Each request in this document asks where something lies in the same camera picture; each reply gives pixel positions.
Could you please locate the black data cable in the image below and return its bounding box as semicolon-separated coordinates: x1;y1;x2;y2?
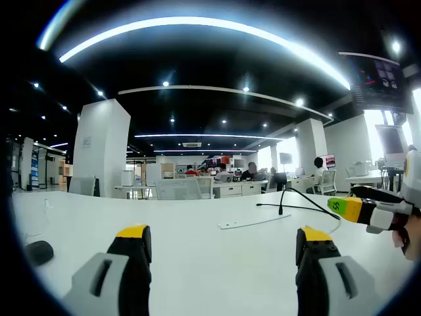
255;186;341;221

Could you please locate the monitor with red picture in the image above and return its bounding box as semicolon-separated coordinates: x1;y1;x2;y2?
317;153;336;169

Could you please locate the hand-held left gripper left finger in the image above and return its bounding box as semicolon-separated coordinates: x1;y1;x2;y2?
62;224;153;316

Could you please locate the white boxy device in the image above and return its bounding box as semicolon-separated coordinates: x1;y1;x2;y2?
352;160;373;177

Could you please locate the white side table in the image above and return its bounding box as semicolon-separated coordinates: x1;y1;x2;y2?
344;173;403;192

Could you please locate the large dark hanging monitor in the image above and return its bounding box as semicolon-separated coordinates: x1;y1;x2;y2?
337;51;410;115

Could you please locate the white mesh office chair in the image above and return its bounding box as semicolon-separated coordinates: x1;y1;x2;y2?
67;176;97;198
317;169;337;196
154;177;203;201

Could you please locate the curved ceiling light strip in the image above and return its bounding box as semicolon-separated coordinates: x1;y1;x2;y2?
59;16;351;92

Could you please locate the black office chair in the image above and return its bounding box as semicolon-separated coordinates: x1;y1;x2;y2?
268;172;287;192

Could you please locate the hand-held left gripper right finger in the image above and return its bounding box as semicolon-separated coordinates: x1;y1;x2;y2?
295;225;385;316

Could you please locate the person's right hand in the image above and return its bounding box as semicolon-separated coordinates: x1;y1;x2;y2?
391;215;421;263

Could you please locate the white drawer desk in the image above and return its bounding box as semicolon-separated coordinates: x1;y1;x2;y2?
210;179;269;199

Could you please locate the black computer mouse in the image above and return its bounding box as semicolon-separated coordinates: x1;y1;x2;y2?
24;240;55;267

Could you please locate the dark monitor on stand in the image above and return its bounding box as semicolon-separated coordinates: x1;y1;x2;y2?
374;124;408;155

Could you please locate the narrow white pillar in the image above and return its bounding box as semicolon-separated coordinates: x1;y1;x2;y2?
295;118;328;178

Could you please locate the wide white square pillar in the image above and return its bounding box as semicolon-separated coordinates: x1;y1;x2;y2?
72;98;132;198

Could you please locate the white cable with plug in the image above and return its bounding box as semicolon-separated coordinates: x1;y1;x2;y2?
23;197;54;238

